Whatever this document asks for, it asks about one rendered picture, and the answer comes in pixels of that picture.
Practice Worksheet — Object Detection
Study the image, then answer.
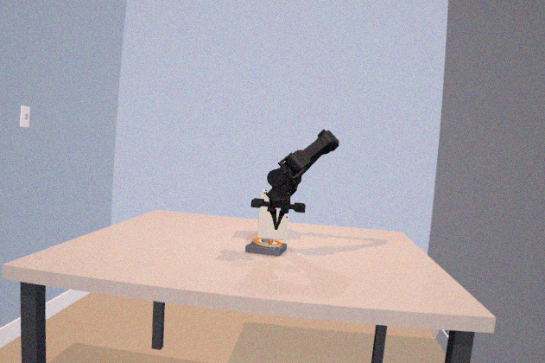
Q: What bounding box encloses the orange round plate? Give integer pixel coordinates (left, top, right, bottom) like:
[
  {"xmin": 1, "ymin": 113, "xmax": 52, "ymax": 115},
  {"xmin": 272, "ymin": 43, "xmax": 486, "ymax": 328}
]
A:
[{"xmin": 252, "ymin": 239, "xmax": 282, "ymax": 248}]

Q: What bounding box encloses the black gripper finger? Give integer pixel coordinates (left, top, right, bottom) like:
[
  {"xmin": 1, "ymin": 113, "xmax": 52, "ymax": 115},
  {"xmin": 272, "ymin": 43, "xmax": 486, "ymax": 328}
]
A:
[
  {"xmin": 267, "ymin": 209, "xmax": 276, "ymax": 230},
  {"xmin": 276, "ymin": 210, "xmax": 288, "ymax": 230}
]

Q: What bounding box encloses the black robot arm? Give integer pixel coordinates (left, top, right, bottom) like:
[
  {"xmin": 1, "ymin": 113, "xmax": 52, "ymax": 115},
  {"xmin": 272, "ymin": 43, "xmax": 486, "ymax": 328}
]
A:
[{"xmin": 265, "ymin": 129, "xmax": 339, "ymax": 208}]

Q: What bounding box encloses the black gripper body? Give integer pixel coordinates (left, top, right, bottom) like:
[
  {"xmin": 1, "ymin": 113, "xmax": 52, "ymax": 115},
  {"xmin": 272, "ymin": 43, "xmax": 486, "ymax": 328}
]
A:
[{"xmin": 251, "ymin": 186, "xmax": 306, "ymax": 213}]

